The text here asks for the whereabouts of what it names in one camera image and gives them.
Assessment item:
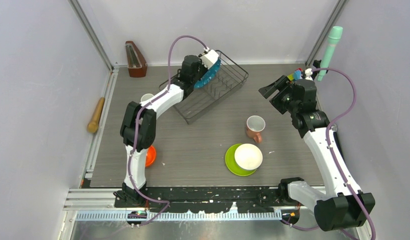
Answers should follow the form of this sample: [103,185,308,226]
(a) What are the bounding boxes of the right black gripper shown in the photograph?
[259,75,299,115]

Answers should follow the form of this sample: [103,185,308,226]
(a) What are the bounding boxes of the blue polka dot plate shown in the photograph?
[194,57,221,89]

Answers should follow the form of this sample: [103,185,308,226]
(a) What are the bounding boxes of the pink ceramic mug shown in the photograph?
[246,115,266,144]

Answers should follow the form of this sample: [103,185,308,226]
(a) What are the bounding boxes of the white ribbed bowl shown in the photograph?
[234,143,263,171]

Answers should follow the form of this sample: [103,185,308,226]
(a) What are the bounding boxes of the orange bowl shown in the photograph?
[145,145,156,167]

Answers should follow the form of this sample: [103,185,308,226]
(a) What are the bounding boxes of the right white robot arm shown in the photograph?
[259,75,376,232]

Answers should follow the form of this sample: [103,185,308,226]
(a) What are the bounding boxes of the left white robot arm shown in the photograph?
[114,55,207,207]

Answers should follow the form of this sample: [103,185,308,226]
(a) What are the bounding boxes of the colourful toy blocks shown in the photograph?
[287,68,306,82]

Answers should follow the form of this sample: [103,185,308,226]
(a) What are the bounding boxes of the grey ceramic mug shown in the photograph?
[140,93,154,102]

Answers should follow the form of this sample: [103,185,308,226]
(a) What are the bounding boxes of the brown wooden metronome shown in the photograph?
[125,40,148,78]

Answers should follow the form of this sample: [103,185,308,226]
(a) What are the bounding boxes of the black handheld microphone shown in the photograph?
[331,124,344,157]

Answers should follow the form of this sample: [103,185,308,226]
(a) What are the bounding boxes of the mint green microphone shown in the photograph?
[320,26,343,69]

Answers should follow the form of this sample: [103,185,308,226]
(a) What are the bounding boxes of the green plate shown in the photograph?
[225,143,256,177]

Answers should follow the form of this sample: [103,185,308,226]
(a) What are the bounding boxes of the wooden rolling pin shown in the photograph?
[87,97,105,134]

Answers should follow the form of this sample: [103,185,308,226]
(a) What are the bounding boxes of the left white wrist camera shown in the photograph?
[199,47,219,69]

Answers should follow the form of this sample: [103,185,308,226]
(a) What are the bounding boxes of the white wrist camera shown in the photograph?
[304,68,313,81]
[199,47,219,69]

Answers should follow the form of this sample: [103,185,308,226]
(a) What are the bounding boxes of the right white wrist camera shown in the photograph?
[304,68,313,81]

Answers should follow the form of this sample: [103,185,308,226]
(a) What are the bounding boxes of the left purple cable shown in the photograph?
[127,35,210,228]

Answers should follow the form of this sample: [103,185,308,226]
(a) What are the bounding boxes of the purple cable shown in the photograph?
[127,35,210,228]
[281,67,377,240]

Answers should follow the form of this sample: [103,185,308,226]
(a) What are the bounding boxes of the black wire dish rack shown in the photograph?
[157,50,248,124]

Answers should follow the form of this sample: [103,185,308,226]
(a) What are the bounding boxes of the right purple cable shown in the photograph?
[281,67,377,240]

